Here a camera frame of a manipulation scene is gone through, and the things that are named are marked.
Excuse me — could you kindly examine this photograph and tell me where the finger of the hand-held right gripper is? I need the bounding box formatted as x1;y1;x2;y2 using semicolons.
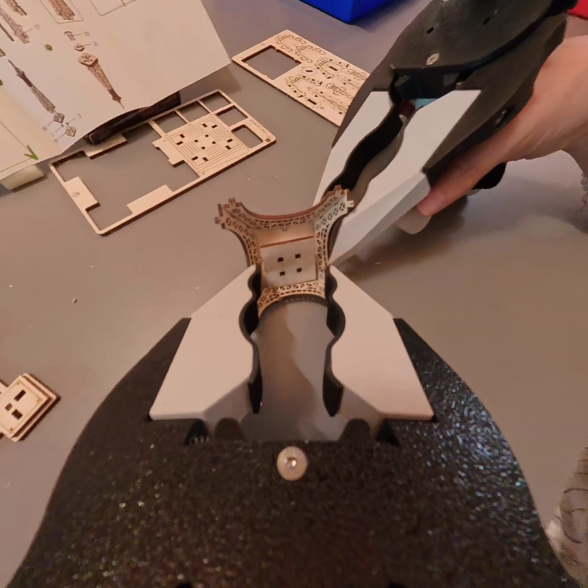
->
328;89;482;268
314;89;405;206

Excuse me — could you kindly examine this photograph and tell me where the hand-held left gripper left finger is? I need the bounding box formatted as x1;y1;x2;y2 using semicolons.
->
148;264;263;421

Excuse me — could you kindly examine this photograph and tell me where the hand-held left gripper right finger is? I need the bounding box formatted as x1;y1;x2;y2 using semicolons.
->
323;266;437;423

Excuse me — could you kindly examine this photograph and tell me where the wooden lattice tower base model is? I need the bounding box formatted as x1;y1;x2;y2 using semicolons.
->
215;185;355;319

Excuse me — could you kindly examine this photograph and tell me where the grey desk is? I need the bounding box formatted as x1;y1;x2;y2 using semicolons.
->
0;0;588;588

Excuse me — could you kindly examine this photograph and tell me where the person's right hand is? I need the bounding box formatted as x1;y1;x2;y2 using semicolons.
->
416;33;588;217

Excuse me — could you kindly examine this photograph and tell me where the wooden sheet with small parts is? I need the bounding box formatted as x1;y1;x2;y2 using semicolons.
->
232;30;370;127

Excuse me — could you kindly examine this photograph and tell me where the blue box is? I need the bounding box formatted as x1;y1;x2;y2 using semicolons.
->
303;0;435;24

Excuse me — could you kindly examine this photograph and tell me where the dark box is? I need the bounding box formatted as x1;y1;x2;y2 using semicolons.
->
85;91;181;145

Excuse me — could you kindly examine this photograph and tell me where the white instruction booklet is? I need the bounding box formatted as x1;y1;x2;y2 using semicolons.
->
0;0;230;177

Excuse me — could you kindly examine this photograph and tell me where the printed shirt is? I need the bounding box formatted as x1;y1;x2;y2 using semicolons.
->
547;446;588;572

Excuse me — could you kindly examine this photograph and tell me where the white foam block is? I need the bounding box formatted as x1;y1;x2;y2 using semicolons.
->
0;161;45;191

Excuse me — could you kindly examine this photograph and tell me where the large wooden puzzle sheet frame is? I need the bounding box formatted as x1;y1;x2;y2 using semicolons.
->
48;89;276;236

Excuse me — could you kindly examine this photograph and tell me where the wooden square corner frame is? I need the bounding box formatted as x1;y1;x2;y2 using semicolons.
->
0;373;59;443

